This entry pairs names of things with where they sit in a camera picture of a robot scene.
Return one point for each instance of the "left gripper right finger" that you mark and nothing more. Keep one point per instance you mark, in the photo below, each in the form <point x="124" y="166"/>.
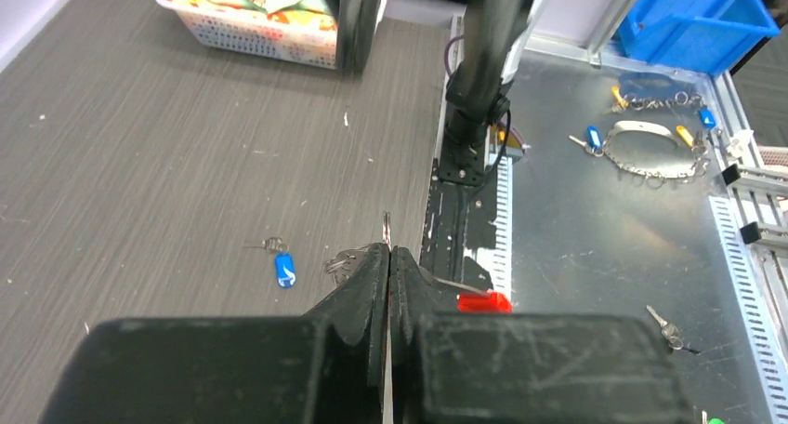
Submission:
<point x="454" y="367"/>

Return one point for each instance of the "blue tag key on floor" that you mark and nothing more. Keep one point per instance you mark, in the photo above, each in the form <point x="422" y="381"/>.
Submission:
<point x="593" y="143"/>

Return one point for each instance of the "blue plastic crate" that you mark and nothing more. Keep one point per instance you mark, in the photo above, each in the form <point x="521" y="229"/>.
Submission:
<point x="704" y="36"/>

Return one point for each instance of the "metal chain keyring holder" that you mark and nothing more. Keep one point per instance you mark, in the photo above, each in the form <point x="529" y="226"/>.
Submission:
<point x="655" y="152"/>

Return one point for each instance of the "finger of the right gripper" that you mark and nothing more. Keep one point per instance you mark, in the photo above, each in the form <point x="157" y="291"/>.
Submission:
<point x="491" y="28"/>
<point x="356" y="22"/>

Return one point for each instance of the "key with black fob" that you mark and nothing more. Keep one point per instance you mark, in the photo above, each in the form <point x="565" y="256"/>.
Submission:
<point x="670" y="332"/>

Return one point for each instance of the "white plastic basket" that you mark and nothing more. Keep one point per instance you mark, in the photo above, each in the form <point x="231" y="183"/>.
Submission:
<point x="237" y="31"/>

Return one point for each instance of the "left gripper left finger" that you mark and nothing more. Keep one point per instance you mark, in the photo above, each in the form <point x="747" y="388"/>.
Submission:
<point x="323" y="366"/>

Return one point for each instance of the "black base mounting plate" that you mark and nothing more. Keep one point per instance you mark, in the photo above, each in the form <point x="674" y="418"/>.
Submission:
<point x="467" y="236"/>

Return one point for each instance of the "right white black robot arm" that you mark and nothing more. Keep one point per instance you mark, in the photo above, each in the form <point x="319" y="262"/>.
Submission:
<point x="461" y="157"/>

